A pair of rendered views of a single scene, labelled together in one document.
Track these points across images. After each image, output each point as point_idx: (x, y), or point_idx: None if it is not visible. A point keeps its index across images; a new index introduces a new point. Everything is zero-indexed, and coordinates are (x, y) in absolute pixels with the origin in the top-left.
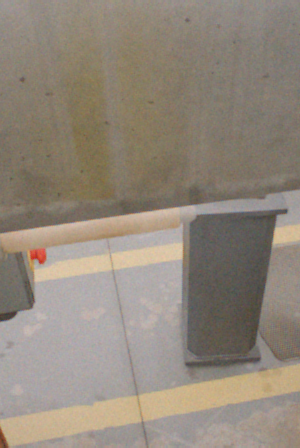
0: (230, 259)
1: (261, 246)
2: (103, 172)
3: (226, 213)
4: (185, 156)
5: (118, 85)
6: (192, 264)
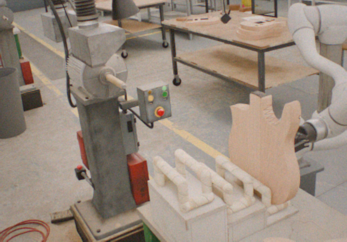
0: None
1: None
2: (80, 54)
3: None
4: (83, 55)
5: (79, 43)
6: None
